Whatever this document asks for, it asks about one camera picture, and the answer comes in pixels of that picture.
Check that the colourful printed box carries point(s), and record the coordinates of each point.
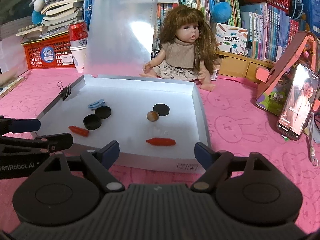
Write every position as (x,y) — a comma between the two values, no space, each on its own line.
(231,38)

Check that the black round cap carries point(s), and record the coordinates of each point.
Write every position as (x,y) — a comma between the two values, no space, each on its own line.
(92,122)
(103,112)
(162,109)

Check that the smartphone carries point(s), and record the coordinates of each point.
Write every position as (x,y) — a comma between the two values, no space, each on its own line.
(297,105)

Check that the pink rabbit print blanket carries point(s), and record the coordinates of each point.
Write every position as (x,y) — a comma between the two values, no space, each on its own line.
(237,135)

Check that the red plastic clip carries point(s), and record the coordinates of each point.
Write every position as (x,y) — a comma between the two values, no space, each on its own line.
(161,142)
(78,131)

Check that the row of upright books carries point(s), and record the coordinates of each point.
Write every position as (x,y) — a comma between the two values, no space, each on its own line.
(265,32)

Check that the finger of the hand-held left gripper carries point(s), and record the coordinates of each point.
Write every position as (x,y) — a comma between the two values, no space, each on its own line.
(57,140)
(25,126)

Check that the blue cardboard box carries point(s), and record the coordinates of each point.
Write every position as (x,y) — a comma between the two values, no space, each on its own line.
(307,10)

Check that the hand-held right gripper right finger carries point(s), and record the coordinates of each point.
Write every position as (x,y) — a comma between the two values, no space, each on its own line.
(202,152)

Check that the translucent plastic clipboard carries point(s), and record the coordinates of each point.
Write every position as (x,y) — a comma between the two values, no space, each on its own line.
(120,35)

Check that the black binder clip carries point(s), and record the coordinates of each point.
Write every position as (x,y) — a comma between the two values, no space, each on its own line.
(65,92)

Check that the red plastic crate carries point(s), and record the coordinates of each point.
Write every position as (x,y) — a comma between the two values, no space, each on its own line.
(47,55)

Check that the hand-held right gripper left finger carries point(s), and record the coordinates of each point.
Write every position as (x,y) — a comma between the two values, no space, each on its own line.
(110,152)

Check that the pink wooden house stand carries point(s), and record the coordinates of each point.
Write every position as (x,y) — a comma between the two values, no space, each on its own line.
(277,87)

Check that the flat lying book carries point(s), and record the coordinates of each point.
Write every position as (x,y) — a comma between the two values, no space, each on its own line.
(11,85)

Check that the stack of paper cups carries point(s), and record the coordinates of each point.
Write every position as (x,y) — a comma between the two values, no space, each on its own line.
(78,60)

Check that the brown nut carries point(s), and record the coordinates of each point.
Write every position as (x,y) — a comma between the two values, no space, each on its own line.
(152,116)

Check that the blue plastic clip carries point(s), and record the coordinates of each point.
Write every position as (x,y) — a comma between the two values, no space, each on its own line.
(97,104)

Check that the grey cardboard box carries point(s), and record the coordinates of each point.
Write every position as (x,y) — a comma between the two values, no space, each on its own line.
(130,132)

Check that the small white bottle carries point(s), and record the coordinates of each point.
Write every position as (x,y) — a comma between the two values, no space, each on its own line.
(215,73)

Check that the pile of worn books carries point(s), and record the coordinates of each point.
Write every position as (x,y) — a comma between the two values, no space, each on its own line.
(60,10)

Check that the red drink can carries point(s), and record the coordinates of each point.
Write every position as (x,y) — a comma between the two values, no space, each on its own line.
(78,33)

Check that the long-haired doll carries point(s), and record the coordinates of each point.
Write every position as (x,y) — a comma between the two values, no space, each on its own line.
(180,52)

